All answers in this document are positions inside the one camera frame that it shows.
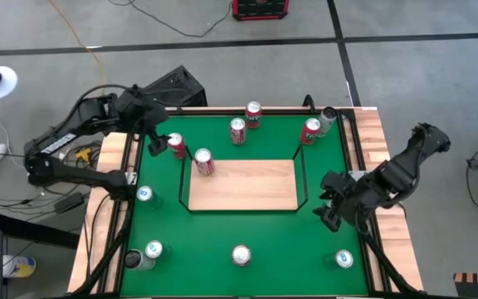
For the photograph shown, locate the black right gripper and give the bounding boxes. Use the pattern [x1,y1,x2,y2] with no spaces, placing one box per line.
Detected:
[312,170,379,233]

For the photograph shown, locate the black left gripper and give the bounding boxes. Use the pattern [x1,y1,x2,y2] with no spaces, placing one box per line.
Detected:
[116,85,171,158]

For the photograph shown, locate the red Fanta can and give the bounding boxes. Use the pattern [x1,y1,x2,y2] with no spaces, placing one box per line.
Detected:
[245,100,263,130]
[167,132,188,161]
[299,117,322,146]

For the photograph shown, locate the blue silver Red Bull can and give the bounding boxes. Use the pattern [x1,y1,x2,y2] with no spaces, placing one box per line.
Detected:
[325,248,354,270]
[135,185,163,210]
[144,239,173,263]

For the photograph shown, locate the red Coca-Cola can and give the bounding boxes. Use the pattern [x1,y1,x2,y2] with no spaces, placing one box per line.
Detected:
[193,147,216,177]
[229,117,247,146]

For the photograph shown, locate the Star Wars Coca-Cola can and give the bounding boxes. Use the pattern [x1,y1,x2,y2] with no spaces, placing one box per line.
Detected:
[231,243,252,267]

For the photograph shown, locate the white Celsius can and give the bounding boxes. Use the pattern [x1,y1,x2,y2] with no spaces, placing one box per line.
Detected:
[123,248,157,272]
[318,105,339,136]

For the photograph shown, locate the black mesh computer case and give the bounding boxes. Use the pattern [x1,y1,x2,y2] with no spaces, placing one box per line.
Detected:
[143,65,209,109]

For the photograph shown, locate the green table mat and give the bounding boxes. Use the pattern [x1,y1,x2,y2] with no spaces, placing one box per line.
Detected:
[120,115,368,297]

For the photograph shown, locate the yellow plug box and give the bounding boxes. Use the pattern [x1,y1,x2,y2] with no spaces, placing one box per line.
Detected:
[75,147,94,163]

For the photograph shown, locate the black crate red trim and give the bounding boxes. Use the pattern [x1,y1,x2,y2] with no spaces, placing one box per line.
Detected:
[231,0,290,22]

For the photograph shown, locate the white yellow wipes canister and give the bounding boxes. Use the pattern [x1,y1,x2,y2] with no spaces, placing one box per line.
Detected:
[2,253,37,279]

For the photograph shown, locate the wooden shelf black metal frame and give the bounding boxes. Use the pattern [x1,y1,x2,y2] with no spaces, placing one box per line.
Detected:
[178,144,310,213]

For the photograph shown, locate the black curved handle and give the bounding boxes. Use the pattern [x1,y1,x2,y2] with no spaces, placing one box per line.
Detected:
[302,94,318,115]

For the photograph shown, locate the black floor cable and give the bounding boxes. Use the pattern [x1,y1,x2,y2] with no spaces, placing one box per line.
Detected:
[105,0,234,38]

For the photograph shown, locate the yellow extension cord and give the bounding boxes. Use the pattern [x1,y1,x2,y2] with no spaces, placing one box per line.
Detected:
[47,0,107,86]

